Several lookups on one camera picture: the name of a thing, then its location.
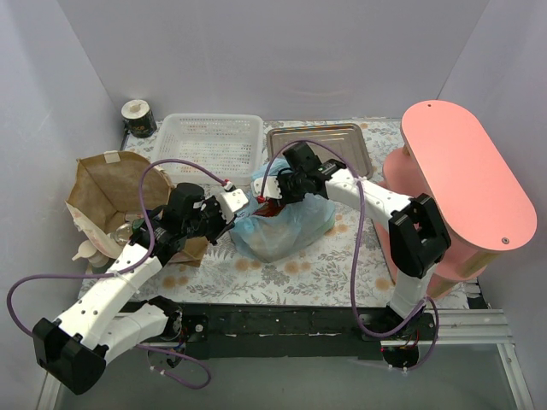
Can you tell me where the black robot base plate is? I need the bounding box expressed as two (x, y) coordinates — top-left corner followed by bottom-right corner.
(132, 302), (444, 360)

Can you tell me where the clear plastic bottle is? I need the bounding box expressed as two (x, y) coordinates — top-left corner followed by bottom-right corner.
(111, 222), (132, 247)

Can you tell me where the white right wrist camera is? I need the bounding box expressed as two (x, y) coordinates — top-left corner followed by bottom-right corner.
(251, 176), (282, 202)

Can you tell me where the aluminium frame rail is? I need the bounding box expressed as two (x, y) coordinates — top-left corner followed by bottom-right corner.
(38, 310), (532, 409)

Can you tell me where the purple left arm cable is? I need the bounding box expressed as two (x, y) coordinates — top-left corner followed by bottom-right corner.
(6, 158), (232, 390)

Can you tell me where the light blue plastic grocery bag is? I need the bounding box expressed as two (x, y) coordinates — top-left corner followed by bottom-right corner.
(230, 158), (337, 264)

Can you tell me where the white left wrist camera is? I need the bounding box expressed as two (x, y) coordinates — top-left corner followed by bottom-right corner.
(215, 181), (249, 222)

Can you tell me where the brown paper bag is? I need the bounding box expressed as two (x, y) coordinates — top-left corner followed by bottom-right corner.
(65, 151), (209, 267)

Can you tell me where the stainless steel tray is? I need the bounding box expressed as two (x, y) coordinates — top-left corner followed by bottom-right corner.
(266, 123), (373, 179)

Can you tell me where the pink two-tier shelf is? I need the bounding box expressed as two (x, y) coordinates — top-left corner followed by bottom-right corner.
(381, 100), (538, 299)

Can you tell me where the floral patterned table mat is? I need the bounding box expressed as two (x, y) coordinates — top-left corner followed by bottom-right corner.
(79, 117), (471, 309)

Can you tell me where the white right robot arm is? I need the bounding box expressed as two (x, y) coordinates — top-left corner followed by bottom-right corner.
(275, 139), (451, 340)

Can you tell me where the red toy lobster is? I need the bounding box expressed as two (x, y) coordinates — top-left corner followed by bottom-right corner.
(253, 200), (285, 217)

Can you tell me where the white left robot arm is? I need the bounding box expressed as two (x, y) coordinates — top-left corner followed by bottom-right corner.
(32, 183), (248, 395)

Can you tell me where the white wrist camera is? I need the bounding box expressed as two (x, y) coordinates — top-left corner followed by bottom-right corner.
(251, 176), (282, 202)
(215, 181), (249, 222)

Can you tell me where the white plastic perforated basket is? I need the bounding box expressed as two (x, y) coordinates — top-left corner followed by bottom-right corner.
(150, 114), (264, 185)

